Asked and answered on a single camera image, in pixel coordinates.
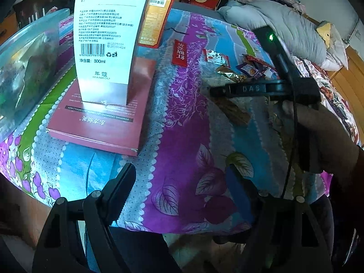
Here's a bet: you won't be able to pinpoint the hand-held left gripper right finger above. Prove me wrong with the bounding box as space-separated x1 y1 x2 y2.
226 163 334 273

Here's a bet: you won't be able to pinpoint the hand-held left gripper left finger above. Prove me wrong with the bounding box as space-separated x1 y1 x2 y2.
33 163 137 273

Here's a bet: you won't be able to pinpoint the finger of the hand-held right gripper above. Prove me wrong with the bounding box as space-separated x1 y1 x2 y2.
210 80 285 98

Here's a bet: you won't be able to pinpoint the brown snack packet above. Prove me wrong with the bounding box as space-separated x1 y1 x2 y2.
213 96 253 127

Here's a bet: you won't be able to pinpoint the clear plastic container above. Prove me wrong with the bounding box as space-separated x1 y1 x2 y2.
0 8 72 138

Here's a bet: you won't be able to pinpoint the person's right hand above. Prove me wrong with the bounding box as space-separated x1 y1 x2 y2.
280 98 359 175

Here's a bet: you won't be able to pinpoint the small purple candy packet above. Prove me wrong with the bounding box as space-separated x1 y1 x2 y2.
237 63 275 79

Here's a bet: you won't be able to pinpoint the gold foil snack wrapper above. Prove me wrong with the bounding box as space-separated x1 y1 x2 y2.
215 65 248 83

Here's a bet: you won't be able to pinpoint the floral quilt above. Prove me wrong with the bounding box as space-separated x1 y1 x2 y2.
290 54 360 146

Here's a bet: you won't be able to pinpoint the red and white snack packet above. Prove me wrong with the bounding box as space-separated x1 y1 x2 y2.
203 49 230 68

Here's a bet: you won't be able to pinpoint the wooden headboard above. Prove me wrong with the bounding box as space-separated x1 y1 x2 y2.
327 47 364 138

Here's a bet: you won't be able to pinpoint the white pillow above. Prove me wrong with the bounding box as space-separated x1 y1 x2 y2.
326 25 349 71

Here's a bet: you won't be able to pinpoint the flat dark red box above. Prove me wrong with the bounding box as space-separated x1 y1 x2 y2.
46 58 156 157

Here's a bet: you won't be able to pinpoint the yellow soft toy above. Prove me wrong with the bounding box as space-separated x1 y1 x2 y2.
316 21 333 49

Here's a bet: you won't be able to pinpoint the person's dark trousers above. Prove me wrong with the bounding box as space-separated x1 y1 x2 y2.
109 227 184 273

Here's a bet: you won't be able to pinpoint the grey blue duvet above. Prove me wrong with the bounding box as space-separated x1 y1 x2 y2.
218 0 336 66

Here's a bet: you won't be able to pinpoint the floral bed sheet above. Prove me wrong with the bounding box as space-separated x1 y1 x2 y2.
0 8 334 234

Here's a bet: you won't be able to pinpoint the small red label packet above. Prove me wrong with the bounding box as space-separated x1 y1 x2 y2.
172 38 186 66

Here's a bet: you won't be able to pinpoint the red gift bag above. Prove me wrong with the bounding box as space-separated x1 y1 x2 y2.
187 0 221 10

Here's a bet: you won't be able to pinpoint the orange carton box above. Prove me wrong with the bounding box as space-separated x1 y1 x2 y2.
138 0 175 49

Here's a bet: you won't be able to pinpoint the tall white printed box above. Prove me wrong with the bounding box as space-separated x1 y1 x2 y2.
73 0 156 105

